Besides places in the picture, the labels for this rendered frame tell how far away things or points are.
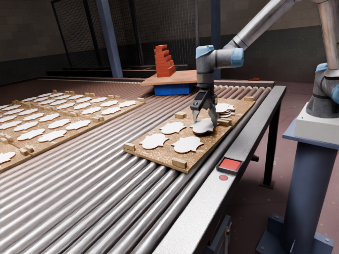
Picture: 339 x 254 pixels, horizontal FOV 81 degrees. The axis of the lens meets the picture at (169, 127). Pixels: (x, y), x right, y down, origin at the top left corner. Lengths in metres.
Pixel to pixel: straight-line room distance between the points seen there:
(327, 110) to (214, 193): 0.68
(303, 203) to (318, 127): 0.48
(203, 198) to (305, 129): 0.65
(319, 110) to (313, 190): 0.44
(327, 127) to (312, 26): 4.81
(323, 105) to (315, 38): 4.73
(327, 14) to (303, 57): 4.97
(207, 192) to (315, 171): 0.72
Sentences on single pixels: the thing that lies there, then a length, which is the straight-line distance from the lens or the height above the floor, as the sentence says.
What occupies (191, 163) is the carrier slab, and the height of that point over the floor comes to 0.94.
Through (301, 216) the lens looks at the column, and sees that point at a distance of 1.47.
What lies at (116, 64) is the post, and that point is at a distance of 2.82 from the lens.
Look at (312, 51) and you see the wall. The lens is 5.84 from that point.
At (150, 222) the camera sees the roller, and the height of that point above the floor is 0.91.
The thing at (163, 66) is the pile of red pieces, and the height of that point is 1.14.
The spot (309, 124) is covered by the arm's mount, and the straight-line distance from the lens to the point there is 1.11.
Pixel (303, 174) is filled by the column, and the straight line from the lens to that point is 1.29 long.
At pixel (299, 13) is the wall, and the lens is 5.87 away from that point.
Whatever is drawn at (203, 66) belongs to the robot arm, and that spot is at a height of 1.24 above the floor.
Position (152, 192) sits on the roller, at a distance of 0.69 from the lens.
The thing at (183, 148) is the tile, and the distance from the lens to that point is 0.83.
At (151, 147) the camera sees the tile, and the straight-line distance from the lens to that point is 0.87.
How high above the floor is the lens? 1.37
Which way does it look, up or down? 24 degrees down
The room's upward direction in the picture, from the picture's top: 7 degrees counter-clockwise
